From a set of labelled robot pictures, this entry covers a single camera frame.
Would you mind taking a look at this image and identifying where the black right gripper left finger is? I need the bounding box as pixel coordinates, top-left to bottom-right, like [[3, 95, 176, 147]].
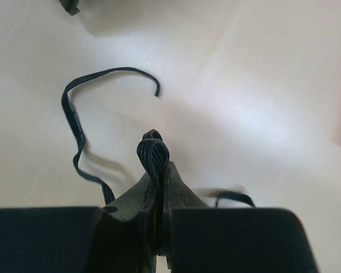
[[0, 175, 156, 272]]

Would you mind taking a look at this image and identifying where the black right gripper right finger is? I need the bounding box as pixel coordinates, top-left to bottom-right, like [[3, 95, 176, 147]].
[[163, 163, 318, 272]]

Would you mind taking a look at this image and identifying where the black plastic bin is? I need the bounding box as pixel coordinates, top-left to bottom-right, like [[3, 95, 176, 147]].
[[59, 0, 80, 16]]

